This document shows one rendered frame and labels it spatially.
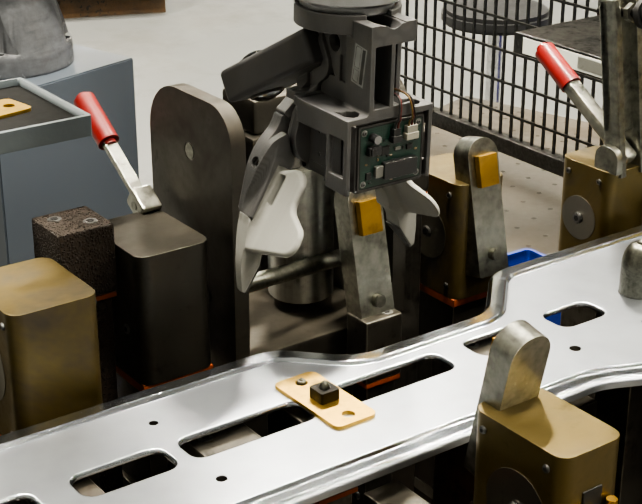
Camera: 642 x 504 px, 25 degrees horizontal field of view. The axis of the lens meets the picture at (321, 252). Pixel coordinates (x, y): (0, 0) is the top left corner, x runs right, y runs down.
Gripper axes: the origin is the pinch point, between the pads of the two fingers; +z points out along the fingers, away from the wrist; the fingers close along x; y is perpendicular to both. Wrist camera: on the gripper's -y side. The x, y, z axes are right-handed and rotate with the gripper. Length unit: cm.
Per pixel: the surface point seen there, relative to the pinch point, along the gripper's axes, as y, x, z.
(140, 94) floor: -366, 184, 122
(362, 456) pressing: 8.2, -2.1, 11.2
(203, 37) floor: -422, 244, 123
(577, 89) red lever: -21, 46, 0
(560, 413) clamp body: 17.4, 7.7, 6.3
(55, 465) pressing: -3.2, -20.4, 11.5
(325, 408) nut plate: 1.6, -0.6, 11.0
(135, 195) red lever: -24.9, -1.8, 2.7
